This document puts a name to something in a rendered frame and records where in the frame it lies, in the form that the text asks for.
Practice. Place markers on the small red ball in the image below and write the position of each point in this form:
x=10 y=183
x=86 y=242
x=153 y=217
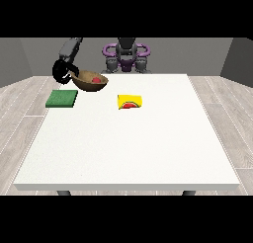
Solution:
x=96 y=79

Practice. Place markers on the green square pad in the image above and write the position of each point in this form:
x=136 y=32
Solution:
x=61 y=98

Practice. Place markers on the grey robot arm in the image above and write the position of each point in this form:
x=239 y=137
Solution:
x=68 y=50

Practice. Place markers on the brown wooden bowl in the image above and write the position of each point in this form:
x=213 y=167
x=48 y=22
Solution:
x=89 y=81

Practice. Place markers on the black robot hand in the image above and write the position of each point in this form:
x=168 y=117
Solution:
x=61 y=70

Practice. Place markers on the grey robot trunk purple rings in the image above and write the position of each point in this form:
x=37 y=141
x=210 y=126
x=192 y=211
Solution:
x=126 y=57

